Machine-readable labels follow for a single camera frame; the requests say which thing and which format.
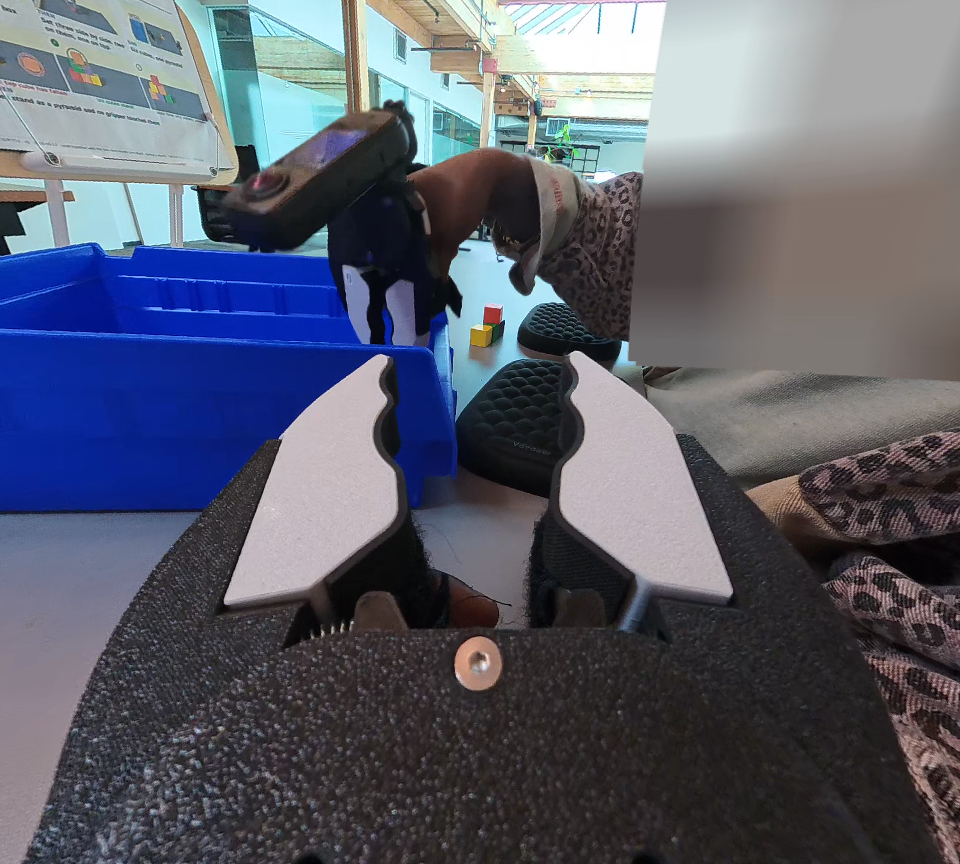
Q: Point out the black dimpled wrist rest pad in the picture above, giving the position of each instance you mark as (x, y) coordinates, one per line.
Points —
(510, 429)
(562, 331)

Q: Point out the red wooden cube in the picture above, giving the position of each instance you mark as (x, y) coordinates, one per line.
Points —
(493, 315)

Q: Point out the wooden pillar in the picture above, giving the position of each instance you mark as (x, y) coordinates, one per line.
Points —
(354, 24)

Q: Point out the yellow wooden cube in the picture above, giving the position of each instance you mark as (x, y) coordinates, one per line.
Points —
(480, 337)

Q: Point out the green potted plant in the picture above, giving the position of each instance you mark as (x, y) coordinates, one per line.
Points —
(564, 144)

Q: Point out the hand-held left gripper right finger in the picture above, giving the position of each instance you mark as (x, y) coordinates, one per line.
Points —
(637, 496)

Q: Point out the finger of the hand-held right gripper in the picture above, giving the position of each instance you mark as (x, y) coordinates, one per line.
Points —
(358, 305)
(407, 313)

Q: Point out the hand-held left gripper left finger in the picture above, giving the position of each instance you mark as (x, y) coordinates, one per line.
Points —
(322, 496)

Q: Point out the instruction poster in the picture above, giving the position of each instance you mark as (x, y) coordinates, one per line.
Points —
(97, 31)

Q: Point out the person's left hand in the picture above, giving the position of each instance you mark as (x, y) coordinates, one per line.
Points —
(472, 605)

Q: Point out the blue plastic bin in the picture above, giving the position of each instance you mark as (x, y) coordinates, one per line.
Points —
(187, 414)

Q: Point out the person's left forearm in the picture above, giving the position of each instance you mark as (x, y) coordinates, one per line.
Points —
(900, 579)

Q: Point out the black office chair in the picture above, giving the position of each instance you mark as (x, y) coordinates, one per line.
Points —
(217, 211)

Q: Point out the white easel with wooden board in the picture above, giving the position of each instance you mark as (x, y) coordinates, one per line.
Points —
(217, 129)

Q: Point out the wooden side table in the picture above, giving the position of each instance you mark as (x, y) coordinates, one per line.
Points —
(37, 196)

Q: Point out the person's right hand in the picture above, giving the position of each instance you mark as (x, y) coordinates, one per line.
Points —
(480, 196)

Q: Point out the person's beige clothing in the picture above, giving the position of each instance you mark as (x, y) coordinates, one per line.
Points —
(787, 414)

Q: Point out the person's right forearm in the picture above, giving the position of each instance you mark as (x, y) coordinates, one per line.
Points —
(585, 241)

